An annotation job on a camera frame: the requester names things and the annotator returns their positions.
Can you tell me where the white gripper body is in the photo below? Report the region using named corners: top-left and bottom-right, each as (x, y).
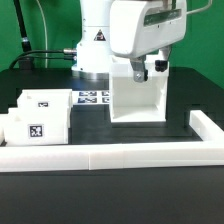
top-left (110, 0), bottom-right (187, 58)

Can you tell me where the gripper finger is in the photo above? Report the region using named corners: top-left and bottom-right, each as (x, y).
top-left (155, 45), bottom-right (171, 72)
top-left (130, 56), bottom-right (148, 83)

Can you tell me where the white drawer cabinet box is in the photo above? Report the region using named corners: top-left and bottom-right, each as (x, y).
top-left (109, 55), bottom-right (169, 123)

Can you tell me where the white drawer tray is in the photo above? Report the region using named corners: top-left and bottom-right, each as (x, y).
top-left (4, 108), bottom-right (70, 146)
top-left (16, 88), bottom-right (74, 129)

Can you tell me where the white front drawer tray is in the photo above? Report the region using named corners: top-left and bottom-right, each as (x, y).
top-left (4, 108), bottom-right (70, 146)

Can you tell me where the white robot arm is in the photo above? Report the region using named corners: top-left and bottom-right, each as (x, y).
top-left (72, 0), bottom-right (187, 82)

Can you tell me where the printed marker sheet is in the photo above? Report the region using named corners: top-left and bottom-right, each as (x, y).
top-left (72, 90), bottom-right (110, 105)

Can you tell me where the white L-shaped boundary fence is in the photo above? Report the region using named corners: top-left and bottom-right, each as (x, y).
top-left (0, 110), bottom-right (224, 173)

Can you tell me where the black vertical pole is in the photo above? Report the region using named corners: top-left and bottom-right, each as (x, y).
top-left (13, 0), bottom-right (34, 70)

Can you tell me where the white block at left edge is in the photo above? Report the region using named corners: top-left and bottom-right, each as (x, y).
top-left (0, 114), bottom-right (10, 144)

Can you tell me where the black cable with connector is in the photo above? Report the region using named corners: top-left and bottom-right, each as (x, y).
top-left (9, 48), bottom-right (78, 70)

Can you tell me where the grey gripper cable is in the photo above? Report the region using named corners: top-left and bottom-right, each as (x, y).
top-left (185, 0), bottom-right (214, 16)

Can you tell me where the white thin cable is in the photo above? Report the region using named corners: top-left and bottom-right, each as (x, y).
top-left (35, 0), bottom-right (49, 69)

